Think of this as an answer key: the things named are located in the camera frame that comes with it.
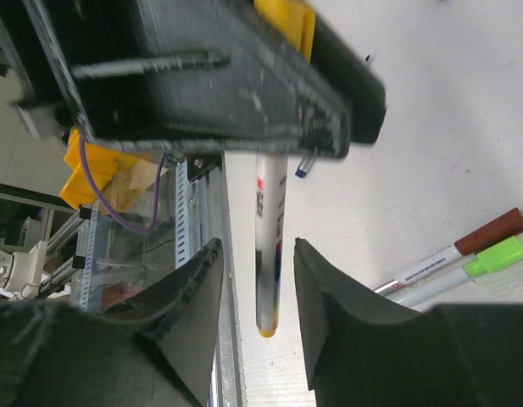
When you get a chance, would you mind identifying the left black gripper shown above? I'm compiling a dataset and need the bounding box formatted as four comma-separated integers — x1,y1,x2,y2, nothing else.
0,1,387,159

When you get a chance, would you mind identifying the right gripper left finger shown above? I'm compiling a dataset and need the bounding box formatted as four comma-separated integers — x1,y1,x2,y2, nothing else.
0,238,224,406

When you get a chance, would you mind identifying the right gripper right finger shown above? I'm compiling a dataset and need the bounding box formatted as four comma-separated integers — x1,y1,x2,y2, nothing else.
293,238,523,406

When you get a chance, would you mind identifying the yellow marker pen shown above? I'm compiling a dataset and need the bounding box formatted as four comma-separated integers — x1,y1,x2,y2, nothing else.
255,154,288,338

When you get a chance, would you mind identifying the brown cap marker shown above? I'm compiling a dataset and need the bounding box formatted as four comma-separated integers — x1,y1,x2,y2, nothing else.
373,208,523,297

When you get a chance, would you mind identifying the yellow pen cap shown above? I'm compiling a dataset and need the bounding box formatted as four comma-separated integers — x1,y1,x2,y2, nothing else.
253,0,316,61

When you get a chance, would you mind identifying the blue pen cap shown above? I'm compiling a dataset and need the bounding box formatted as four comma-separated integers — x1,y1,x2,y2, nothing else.
295,156,315,178

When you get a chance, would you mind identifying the yellow block behind glass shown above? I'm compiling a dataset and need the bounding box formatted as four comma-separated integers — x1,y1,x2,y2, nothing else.
59,128,158,213

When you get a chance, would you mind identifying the light green cap marker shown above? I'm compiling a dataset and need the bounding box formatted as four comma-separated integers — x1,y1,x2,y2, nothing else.
390,232,523,307

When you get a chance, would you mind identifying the slotted cable duct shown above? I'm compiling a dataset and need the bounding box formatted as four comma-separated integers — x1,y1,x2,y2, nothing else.
70,163,190,312

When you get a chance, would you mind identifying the aluminium front rail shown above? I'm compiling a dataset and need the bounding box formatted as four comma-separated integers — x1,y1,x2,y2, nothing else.
187,154,246,406

